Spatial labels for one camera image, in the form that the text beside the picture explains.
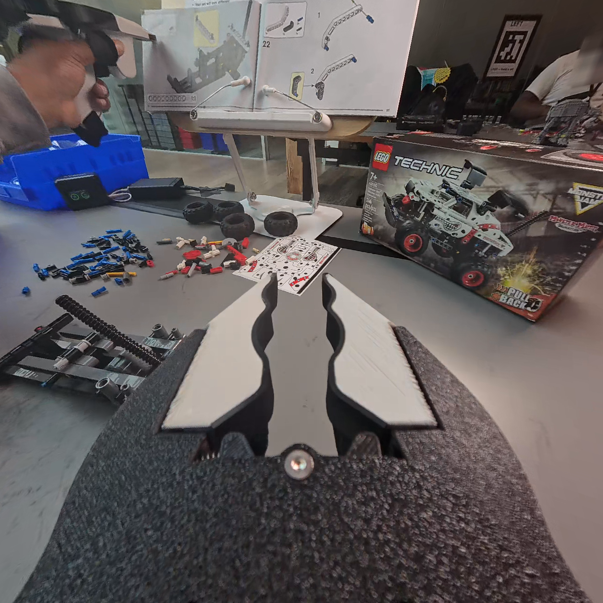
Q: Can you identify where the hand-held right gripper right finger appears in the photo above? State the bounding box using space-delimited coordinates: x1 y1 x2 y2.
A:
322 273 440 430

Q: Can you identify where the white sticker sheet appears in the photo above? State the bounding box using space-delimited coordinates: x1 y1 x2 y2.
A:
232 234 341 296

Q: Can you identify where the black printed tag sign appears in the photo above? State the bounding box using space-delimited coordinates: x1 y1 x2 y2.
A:
483 14 542 82

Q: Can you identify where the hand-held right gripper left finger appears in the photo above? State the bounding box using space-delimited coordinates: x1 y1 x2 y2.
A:
161 272 280 432

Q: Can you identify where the blue plastic bin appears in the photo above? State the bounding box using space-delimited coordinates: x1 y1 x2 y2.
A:
0 133 150 212

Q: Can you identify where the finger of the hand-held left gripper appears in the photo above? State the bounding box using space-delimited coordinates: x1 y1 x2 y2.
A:
26 10 157 44

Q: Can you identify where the white book stand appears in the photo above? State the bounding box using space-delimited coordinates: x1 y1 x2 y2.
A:
190 75 344 235

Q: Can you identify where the grey desk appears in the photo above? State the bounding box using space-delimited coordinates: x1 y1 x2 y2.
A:
0 141 603 603

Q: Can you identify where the person's left hand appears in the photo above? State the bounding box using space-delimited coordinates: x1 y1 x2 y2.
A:
9 24 125 137

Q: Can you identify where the dark toy set box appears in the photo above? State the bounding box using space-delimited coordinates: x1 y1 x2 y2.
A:
398 63 480 133

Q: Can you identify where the pile of blue black pins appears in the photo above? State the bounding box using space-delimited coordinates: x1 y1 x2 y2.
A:
21 229 155 297

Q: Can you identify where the toy truck set box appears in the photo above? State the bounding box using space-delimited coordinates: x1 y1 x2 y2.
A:
359 133 603 323

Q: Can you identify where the black grey toy chassis assembly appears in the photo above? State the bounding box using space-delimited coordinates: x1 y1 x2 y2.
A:
0 295 187 407

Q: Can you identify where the pile of red white pieces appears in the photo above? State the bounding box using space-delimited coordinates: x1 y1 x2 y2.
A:
157 236 261 282

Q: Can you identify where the building instruction booklet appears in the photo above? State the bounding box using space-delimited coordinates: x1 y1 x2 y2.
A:
141 0 421 114

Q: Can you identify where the small black display device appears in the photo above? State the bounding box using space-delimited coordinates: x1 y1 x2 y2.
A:
55 174 112 212

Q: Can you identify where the grey brick model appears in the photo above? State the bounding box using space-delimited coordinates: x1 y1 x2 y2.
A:
535 99 595 147

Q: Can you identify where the wooden table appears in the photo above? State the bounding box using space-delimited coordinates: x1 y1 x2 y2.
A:
170 113 378 195

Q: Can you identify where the black power adapter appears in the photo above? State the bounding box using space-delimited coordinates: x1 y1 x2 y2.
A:
128 177 186 200

